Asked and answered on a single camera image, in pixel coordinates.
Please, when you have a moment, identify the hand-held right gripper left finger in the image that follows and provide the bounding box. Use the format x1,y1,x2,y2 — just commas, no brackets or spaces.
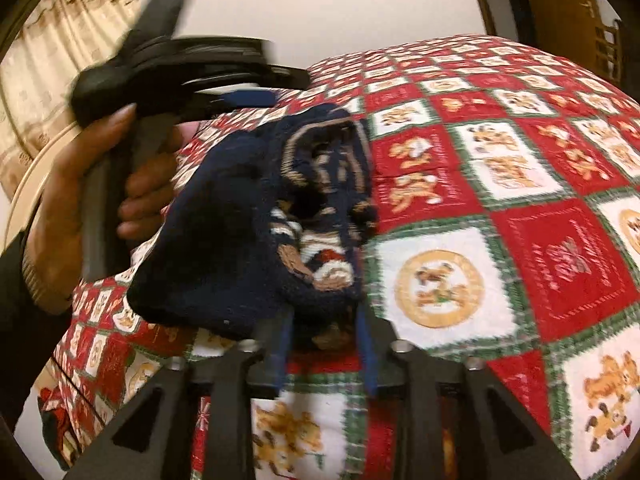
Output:
62,305,297,480

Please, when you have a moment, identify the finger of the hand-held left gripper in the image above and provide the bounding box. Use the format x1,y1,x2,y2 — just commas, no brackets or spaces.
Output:
192,86,282,111

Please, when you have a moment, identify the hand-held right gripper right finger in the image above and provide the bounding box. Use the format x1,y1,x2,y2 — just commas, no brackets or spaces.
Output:
355,304,582,480

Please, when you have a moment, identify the navy knitted sweater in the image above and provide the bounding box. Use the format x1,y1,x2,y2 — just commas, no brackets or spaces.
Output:
125,102,380,352

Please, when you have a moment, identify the person's left forearm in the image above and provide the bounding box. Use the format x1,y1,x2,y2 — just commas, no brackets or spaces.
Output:
0,227,78,428

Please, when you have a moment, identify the person's left hand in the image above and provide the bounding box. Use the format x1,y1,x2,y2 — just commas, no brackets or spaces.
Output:
24,103,198,312

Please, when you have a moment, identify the beige patterned curtain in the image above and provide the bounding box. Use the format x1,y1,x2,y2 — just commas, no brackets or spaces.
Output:
0,0,152,196

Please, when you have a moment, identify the red bear printed blanket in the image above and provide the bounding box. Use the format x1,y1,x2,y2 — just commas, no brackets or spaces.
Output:
14,34,640,480

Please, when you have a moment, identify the brown wooden door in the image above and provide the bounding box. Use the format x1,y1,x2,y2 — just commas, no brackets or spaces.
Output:
467,0,628,88

